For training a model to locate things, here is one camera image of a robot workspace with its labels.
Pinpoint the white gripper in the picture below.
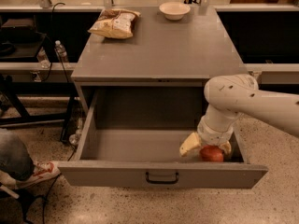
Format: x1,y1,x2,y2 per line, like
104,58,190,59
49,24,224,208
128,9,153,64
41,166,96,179
179,117,234,157

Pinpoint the red apple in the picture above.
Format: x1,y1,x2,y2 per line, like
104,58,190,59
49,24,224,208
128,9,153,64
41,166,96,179
200,146,224,162

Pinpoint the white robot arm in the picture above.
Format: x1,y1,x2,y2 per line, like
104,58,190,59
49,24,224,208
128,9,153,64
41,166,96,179
179,74,299,156

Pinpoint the grey open top drawer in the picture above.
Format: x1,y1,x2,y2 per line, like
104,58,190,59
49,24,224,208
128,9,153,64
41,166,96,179
59,87,267,189

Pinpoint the grey metal cabinet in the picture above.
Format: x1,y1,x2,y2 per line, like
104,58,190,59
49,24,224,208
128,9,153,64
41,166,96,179
72,7,247,110

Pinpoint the water bottle on floor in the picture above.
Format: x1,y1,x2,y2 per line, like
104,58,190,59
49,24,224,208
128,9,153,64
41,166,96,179
69,119,83,146

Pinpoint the white bowl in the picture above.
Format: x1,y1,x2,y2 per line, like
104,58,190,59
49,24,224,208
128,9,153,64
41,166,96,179
159,2,191,21

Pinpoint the chip bag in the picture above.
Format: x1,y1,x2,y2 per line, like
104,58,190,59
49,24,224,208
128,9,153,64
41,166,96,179
88,9,140,39

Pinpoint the white red sneaker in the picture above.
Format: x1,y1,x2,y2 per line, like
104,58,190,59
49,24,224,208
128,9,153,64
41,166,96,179
0,161,62,190

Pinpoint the black side table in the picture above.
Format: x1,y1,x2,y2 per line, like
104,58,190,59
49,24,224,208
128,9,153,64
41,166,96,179
0,16,78,142

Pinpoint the clear water bottle on shelf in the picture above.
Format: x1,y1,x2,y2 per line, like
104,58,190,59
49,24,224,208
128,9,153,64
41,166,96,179
55,40,68,63

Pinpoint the person's leg in jeans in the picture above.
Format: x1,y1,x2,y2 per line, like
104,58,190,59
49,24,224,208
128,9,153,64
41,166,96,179
0,129,35,181

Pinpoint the black drawer handle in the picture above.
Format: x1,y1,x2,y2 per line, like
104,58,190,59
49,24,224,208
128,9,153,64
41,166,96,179
145,172,179,185

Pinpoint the black cable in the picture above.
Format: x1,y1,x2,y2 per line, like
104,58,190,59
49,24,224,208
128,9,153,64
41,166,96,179
21,2,78,224

